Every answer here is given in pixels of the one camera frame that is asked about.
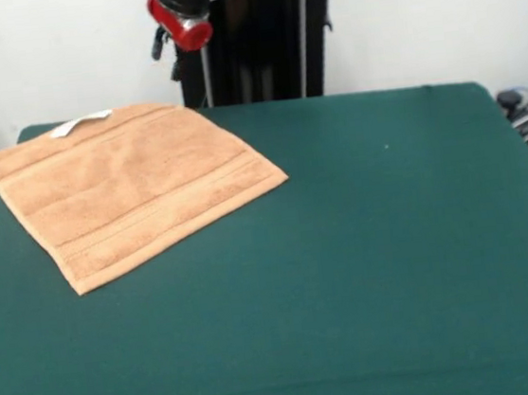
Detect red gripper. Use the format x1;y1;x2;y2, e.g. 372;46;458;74
144;0;220;85

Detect tan terry towel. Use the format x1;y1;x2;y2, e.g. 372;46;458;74
0;87;300;306

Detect dark green table cloth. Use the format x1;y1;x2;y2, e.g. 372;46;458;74
0;67;528;395

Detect black round caster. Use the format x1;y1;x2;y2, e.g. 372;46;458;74
494;87;528;116

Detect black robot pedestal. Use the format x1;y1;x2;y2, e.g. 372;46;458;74
168;0;366;113

